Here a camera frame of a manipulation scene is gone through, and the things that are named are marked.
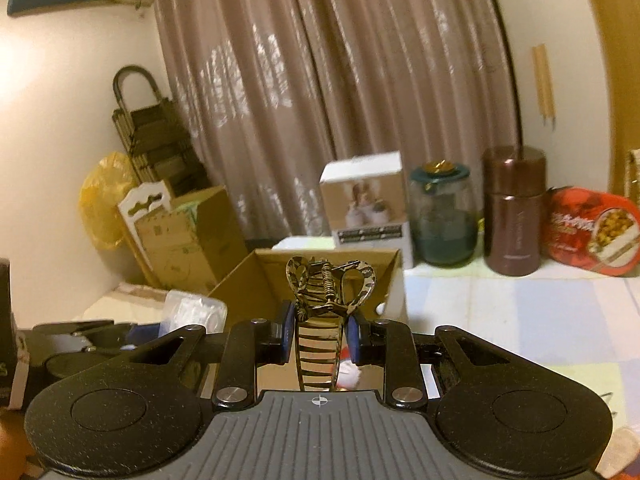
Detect dark folding cart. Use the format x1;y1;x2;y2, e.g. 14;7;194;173
112;65;210;196

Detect green lidded glass jar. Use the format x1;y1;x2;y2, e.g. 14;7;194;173
409;159;478;266

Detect open brown cardboard box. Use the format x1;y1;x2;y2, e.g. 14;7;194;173
207;247;407;392

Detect pinkish brown curtain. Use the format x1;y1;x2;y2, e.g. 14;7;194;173
155;0;521;238

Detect white product box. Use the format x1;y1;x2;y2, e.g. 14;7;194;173
319;152;414;269

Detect pastel checkered table mat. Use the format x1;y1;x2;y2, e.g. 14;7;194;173
405;259;639;428

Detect red snack tin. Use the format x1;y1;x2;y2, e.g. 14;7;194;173
544;186;639;276

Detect clear plastic container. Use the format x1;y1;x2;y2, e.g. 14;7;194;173
158;289;228;337

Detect brown metal thermos flask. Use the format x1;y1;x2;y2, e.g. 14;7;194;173
482;145;547;276

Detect yellow plastic bag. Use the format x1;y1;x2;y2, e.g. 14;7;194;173
78;152;140;250

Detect folded brown cardboard boxes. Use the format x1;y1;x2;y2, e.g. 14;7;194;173
118;181;247;295

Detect wooden sticks on wall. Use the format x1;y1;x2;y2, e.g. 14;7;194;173
532;44;556;128

